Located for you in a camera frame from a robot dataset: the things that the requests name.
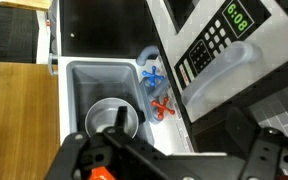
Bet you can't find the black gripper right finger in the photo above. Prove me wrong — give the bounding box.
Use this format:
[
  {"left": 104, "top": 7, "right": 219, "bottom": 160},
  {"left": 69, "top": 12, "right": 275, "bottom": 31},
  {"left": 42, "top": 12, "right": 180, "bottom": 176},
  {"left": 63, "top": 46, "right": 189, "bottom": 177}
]
[{"left": 225, "top": 106, "right": 288, "bottom": 180}]

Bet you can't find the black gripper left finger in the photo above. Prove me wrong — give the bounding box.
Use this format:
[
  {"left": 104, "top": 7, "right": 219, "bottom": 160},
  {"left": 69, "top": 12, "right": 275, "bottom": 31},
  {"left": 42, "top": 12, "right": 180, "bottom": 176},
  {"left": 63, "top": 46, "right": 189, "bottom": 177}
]
[{"left": 43, "top": 105, "right": 192, "bottom": 180}]

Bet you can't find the toy microwave oven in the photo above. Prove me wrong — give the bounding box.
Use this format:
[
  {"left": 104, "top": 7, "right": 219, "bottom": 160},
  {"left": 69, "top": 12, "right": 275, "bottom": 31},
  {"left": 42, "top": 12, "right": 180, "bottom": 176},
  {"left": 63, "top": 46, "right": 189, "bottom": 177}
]
[{"left": 145, "top": 0, "right": 288, "bottom": 124}]

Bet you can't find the orange plastic bowl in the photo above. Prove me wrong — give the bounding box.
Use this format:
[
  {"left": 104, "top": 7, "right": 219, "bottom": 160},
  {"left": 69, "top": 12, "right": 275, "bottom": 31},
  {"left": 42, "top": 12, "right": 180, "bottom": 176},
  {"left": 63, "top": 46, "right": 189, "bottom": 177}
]
[{"left": 88, "top": 167, "right": 117, "bottom": 180}]

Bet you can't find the grey metal toy pot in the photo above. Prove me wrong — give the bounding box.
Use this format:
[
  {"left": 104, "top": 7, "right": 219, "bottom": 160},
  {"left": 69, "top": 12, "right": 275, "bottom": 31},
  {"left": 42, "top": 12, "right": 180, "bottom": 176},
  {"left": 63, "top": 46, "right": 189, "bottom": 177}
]
[{"left": 84, "top": 97, "right": 140, "bottom": 139}]

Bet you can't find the brown wooden table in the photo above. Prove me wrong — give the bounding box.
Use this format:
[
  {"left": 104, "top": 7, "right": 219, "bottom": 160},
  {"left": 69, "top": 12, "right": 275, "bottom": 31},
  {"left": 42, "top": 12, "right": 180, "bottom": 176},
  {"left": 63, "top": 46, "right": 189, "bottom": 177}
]
[{"left": 0, "top": 61, "right": 62, "bottom": 180}]

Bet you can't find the grey toy sink basin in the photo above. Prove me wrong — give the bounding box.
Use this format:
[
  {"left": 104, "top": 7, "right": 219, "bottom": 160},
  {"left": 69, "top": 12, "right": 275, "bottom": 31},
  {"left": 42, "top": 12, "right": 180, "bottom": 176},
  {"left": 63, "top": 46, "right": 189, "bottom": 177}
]
[{"left": 65, "top": 59, "right": 156, "bottom": 148}]

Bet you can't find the red tap knob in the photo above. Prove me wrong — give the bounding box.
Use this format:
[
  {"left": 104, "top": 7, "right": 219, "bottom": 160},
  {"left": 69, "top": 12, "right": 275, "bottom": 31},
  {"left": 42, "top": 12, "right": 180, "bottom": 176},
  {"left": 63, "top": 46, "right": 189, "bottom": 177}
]
[{"left": 150, "top": 96, "right": 176, "bottom": 121}]

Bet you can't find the blue tap knob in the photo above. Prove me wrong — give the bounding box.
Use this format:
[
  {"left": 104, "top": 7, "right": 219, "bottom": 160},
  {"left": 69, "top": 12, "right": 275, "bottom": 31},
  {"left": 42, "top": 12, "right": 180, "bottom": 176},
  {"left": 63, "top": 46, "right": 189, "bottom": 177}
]
[{"left": 141, "top": 65, "right": 166, "bottom": 89}]

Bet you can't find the grey toy faucet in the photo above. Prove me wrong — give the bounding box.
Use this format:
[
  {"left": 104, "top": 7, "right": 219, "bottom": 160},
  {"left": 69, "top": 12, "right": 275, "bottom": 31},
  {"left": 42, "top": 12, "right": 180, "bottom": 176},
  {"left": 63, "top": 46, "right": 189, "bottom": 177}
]
[{"left": 136, "top": 45, "right": 172, "bottom": 126}]

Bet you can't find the toy kitchen unit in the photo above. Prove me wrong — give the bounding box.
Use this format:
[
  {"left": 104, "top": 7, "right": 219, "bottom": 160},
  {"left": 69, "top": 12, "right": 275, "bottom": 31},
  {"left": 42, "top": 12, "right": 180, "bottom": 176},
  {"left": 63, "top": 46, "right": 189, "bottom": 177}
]
[{"left": 35, "top": 0, "right": 288, "bottom": 158}]

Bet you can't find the light wooden desk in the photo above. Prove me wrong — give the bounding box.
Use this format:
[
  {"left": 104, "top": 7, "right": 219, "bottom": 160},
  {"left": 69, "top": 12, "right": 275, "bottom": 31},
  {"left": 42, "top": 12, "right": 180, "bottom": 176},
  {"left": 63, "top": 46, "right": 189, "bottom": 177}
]
[{"left": 0, "top": 0, "right": 52, "bottom": 12}]

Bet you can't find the small freezer door grey handle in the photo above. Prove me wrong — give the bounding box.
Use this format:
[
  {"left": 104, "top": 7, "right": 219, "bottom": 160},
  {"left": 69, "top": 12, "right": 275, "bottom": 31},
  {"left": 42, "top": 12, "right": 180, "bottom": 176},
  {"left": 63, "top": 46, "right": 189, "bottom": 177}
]
[{"left": 35, "top": 0, "right": 63, "bottom": 77}]

